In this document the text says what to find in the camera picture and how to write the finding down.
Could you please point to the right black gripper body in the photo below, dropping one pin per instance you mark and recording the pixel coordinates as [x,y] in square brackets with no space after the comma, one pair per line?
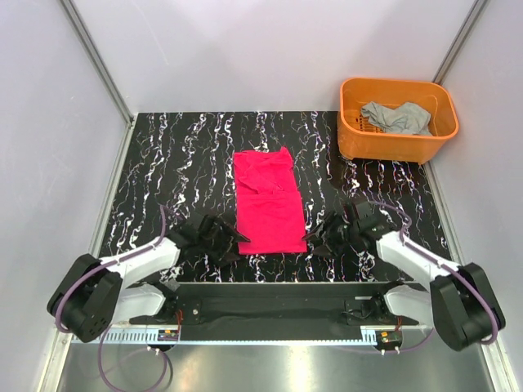
[339,233]

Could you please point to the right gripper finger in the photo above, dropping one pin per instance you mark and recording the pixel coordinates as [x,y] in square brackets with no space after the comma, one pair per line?
[316,233]
[323,251]

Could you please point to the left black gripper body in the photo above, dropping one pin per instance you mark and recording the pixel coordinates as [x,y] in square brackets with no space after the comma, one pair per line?
[222,244]

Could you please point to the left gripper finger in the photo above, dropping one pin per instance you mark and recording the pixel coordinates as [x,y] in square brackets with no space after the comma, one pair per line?
[238,237]
[226,260]

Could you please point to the pink t shirt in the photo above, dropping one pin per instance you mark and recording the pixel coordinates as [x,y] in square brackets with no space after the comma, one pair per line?
[269,205]

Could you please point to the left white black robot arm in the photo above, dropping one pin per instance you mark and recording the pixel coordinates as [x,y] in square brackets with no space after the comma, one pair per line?
[98,292]

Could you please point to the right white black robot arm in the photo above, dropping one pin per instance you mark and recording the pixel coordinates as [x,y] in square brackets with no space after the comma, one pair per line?
[457,301]

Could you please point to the orange plastic basket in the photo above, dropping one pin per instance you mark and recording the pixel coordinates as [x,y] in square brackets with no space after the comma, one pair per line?
[358,138]

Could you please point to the grey t shirt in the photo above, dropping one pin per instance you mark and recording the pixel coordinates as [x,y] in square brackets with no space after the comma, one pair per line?
[408,119]

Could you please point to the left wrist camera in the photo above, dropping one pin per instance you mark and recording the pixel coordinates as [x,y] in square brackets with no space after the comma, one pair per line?
[197,227]

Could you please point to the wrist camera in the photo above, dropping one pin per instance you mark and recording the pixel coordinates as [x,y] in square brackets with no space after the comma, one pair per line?
[361,216]
[197,227]

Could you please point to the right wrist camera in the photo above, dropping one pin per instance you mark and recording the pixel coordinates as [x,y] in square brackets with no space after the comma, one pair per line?
[361,216]

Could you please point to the slotted white cable duct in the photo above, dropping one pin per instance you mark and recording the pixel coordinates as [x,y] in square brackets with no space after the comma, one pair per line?
[349,336]

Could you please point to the right aluminium frame post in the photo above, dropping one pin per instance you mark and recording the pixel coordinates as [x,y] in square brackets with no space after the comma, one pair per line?
[460,39]

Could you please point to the aluminium frame post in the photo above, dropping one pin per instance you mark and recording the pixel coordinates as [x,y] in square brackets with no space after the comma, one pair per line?
[460,39]
[81,30]

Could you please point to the left aluminium frame post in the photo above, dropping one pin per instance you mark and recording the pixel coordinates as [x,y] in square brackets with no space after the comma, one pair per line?
[81,30]

